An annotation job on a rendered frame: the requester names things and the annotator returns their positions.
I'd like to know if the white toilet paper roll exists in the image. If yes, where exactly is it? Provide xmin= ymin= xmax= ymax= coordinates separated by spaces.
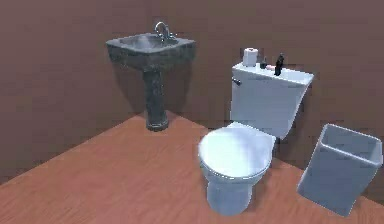
xmin=242 ymin=47 xmax=260 ymax=68

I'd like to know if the silver sink faucet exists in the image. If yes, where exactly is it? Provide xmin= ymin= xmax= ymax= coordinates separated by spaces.
xmin=154 ymin=21 xmax=178 ymax=42

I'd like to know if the black spray bottle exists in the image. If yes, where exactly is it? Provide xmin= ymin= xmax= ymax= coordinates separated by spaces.
xmin=274 ymin=52 xmax=285 ymax=77

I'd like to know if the grey square waste bin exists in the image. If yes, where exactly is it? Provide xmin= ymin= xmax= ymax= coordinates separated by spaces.
xmin=296 ymin=123 xmax=384 ymax=218

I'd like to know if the dark grey pedestal sink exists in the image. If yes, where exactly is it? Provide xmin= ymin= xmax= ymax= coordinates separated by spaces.
xmin=105 ymin=32 xmax=197 ymax=132

